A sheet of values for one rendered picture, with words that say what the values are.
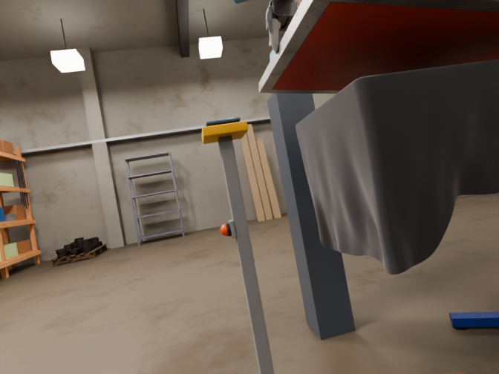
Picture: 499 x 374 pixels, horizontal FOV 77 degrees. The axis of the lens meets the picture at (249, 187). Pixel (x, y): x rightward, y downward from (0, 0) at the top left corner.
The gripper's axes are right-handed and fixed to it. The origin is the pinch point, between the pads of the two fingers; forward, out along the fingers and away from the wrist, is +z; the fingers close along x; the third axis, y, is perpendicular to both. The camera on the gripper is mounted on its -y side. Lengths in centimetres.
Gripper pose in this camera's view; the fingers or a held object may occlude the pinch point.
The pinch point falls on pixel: (285, 47)
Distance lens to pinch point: 95.8
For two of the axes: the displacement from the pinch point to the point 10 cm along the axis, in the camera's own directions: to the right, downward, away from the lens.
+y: -1.6, 0.4, 9.9
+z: 0.4, 10.0, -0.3
